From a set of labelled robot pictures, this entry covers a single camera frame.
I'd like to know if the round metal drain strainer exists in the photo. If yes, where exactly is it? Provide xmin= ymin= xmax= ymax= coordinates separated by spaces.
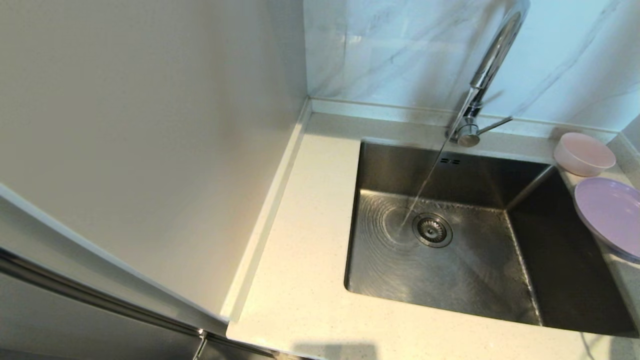
xmin=412 ymin=213 xmax=454 ymax=249

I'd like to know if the purple plate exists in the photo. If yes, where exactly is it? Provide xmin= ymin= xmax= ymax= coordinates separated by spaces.
xmin=574 ymin=177 xmax=640 ymax=261

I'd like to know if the pink bowl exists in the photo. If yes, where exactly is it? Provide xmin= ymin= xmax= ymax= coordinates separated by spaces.
xmin=553 ymin=132 xmax=617 ymax=177

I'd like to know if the running water stream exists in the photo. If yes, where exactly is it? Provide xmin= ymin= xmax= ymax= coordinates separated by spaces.
xmin=400 ymin=90 xmax=473 ymax=230

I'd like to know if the chrome door trim bar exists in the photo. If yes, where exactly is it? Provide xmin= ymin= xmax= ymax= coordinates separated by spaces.
xmin=0 ymin=248 xmax=207 ymax=338

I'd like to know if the chrome kitchen faucet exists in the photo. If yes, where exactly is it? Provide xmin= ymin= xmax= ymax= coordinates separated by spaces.
xmin=446 ymin=0 xmax=531 ymax=148

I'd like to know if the white tall cabinet side panel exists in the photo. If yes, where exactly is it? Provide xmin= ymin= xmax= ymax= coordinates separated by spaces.
xmin=0 ymin=0 xmax=308 ymax=323

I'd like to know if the grey steel appliance door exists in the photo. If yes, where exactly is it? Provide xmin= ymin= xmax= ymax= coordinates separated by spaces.
xmin=0 ymin=272 xmax=201 ymax=360

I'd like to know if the stainless steel sink basin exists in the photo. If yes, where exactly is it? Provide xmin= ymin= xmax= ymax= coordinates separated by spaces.
xmin=343 ymin=139 xmax=638 ymax=337

